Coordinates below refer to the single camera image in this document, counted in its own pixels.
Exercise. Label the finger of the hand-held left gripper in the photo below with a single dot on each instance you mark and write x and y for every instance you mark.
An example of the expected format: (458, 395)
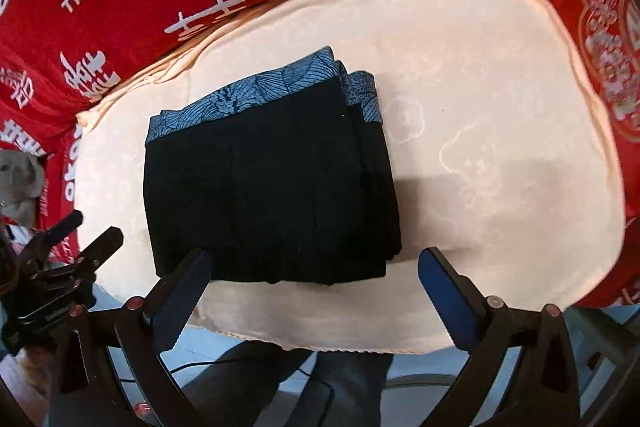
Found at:
(102, 244)
(60, 229)

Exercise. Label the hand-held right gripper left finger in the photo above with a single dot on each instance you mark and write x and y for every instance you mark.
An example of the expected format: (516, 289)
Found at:
(182, 302)

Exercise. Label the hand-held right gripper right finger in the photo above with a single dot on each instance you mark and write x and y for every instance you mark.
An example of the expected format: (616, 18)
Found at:
(445, 297)

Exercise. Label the black pants with blue waistband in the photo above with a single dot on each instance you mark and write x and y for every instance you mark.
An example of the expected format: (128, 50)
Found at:
(260, 197)

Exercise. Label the beige crumpled cloth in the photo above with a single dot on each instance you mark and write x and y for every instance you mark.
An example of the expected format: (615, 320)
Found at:
(20, 182)

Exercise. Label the person's legs in jeans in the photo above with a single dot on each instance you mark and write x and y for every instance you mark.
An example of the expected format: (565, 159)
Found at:
(350, 387)

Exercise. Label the peach cloth mat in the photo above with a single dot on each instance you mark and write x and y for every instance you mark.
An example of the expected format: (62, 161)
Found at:
(500, 132)

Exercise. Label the red pillow with gold print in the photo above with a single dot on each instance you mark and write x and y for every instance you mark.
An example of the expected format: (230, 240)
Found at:
(600, 47)

